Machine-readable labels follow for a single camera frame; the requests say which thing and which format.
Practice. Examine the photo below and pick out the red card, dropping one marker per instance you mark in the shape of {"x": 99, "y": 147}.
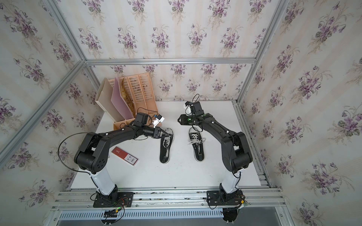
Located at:
{"x": 124, "y": 155}

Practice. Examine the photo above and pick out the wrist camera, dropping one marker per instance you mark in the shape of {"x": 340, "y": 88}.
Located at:
{"x": 193, "y": 108}
{"x": 143, "y": 119}

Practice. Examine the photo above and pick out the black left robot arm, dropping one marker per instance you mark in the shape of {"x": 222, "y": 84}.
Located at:
{"x": 92, "y": 155}

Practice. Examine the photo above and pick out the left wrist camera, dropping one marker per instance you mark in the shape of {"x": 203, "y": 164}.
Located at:
{"x": 143, "y": 119}

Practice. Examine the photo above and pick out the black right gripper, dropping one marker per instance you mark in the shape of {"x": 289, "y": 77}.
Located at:
{"x": 182, "y": 119}

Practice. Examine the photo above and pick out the aluminium rail frame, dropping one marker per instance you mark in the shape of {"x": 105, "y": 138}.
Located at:
{"x": 172, "y": 202}

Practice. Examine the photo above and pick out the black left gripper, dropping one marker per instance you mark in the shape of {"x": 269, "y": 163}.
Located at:
{"x": 156, "y": 132}

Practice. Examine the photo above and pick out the beige folder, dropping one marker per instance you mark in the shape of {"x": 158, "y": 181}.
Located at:
{"x": 103, "y": 99}

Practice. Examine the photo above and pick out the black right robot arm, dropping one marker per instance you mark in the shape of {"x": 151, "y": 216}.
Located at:
{"x": 235, "y": 150}

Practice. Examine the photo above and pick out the yellow wanted poster book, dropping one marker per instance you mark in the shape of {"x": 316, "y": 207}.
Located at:
{"x": 126, "y": 94}

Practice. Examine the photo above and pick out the peach plastic file organizer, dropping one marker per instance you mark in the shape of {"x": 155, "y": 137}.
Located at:
{"x": 143, "y": 96}

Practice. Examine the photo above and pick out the black canvas sneaker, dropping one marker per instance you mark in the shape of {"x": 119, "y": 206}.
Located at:
{"x": 196, "y": 140}
{"x": 165, "y": 146}

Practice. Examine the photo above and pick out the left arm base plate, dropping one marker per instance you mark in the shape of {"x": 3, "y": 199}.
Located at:
{"x": 113, "y": 200}

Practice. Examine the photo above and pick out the pink folder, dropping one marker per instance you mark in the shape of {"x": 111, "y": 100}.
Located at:
{"x": 119, "y": 102}

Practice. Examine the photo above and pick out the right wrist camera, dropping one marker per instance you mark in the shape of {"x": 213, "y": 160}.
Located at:
{"x": 193, "y": 108}

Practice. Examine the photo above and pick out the small circuit board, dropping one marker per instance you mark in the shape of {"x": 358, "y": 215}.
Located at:
{"x": 111, "y": 214}

